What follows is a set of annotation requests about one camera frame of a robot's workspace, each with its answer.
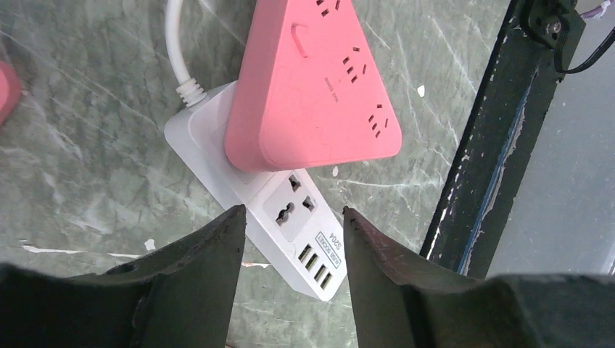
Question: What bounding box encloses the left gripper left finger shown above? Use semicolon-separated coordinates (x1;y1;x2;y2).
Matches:
1;205;247;347

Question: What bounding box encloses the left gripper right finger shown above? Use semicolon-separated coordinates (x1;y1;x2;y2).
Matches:
343;207;614;347

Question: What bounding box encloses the white power strip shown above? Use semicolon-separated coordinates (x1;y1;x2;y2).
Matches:
164;82;347;301

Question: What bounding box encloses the white power strip cable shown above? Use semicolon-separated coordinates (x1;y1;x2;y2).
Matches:
165;0;208;109

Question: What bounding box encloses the pink triangular socket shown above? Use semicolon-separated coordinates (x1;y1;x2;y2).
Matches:
224;0;403;172

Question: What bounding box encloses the pink plug adapter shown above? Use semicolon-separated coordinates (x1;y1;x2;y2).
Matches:
0;61;22;125

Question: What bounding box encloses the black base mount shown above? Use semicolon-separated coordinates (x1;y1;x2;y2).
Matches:
420;1;614;278

